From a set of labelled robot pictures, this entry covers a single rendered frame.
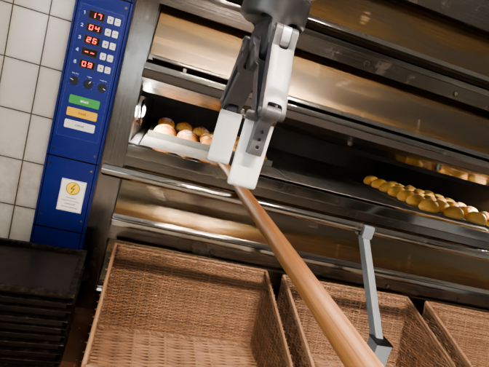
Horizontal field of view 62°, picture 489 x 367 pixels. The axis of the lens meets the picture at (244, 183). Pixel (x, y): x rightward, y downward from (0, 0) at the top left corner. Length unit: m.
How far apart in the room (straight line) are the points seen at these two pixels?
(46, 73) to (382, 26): 1.11
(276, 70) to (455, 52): 1.34
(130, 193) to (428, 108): 1.12
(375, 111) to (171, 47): 0.74
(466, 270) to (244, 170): 1.59
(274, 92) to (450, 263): 1.56
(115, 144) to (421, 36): 1.12
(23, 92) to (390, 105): 1.22
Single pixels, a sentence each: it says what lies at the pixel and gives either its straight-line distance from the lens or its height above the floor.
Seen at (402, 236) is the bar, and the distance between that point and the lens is 1.24.
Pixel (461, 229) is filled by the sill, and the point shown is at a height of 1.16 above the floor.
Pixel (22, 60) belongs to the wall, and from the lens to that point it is 1.43.
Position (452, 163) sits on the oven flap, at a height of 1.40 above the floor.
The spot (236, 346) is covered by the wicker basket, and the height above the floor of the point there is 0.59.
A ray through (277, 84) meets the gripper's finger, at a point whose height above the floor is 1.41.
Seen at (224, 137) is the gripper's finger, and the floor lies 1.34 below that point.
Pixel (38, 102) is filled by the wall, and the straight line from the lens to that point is 1.42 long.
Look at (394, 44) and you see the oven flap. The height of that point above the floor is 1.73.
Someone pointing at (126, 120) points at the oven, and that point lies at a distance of 1.37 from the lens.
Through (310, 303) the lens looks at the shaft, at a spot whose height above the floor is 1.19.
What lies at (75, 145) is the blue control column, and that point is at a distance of 1.37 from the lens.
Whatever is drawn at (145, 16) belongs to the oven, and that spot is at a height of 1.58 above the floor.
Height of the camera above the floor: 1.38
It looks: 10 degrees down
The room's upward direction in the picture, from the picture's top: 16 degrees clockwise
